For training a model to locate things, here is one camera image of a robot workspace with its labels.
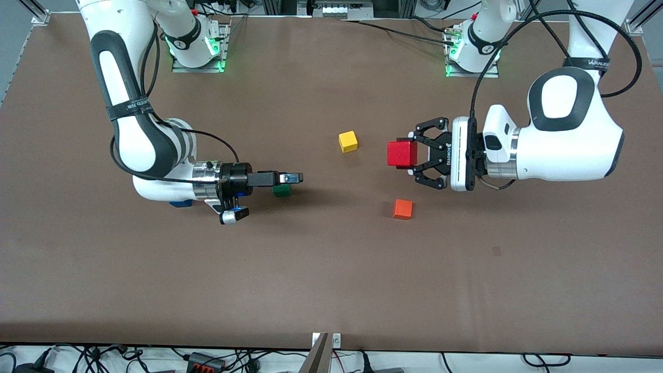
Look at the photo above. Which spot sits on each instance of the black orange power strip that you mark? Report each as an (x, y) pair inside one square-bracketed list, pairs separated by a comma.
[(199, 361)]

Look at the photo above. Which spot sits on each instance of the black plug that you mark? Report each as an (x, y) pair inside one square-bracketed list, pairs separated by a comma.
[(365, 365)]

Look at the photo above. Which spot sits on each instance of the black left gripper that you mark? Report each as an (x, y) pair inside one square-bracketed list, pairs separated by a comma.
[(441, 154)]

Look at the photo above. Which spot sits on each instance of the red wooden block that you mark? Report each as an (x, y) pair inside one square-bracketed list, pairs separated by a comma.
[(401, 154)]

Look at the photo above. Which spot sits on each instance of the orange wooden block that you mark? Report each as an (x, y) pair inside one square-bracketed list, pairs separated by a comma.
[(402, 209)]

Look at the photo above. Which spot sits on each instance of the table cover sheet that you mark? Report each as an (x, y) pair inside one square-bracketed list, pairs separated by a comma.
[(331, 285)]

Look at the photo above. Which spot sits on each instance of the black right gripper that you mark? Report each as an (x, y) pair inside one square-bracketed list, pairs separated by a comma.
[(240, 180)]

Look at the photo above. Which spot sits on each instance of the green wooden block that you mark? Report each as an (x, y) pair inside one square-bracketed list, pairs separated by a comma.
[(281, 191)]

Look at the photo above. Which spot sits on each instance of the blue wooden block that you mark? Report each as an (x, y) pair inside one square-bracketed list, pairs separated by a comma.
[(180, 204)]

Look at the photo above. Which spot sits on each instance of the black power adapter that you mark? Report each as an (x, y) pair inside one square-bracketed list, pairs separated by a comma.
[(33, 369)]

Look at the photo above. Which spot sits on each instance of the white terminal device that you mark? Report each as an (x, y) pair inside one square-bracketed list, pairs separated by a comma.
[(342, 10)]

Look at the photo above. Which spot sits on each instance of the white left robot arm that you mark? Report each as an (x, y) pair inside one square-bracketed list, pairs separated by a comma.
[(570, 150)]

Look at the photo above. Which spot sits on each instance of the small white bracket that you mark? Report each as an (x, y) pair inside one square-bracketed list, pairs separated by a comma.
[(337, 340)]

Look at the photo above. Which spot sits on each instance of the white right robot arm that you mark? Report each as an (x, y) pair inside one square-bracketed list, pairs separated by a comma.
[(137, 145)]

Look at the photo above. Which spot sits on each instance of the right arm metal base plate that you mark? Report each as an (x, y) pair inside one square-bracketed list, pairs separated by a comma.
[(197, 69)]

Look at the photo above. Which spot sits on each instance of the yellow wooden block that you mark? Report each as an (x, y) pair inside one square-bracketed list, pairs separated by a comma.
[(348, 142)]

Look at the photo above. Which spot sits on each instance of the aluminium frame corner bracket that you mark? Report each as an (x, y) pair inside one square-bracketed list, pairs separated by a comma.
[(41, 18), (633, 27)]

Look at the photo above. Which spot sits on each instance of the grey metal post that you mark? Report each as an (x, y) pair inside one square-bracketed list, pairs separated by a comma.
[(317, 357)]

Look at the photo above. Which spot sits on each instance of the aluminium frame post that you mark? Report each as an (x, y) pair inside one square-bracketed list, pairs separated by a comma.
[(279, 6), (406, 8)]

